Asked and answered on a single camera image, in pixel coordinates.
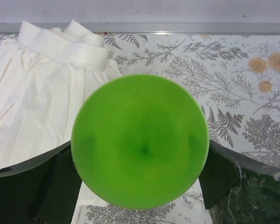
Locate white pleated cloth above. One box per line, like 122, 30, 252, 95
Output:
0, 21, 120, 224

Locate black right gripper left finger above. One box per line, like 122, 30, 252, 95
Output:
0, 142, 82, 224

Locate green plastic wine glass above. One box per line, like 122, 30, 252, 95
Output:
71, 74, 210, 210

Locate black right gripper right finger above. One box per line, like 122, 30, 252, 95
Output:
199, 141, 280, 224

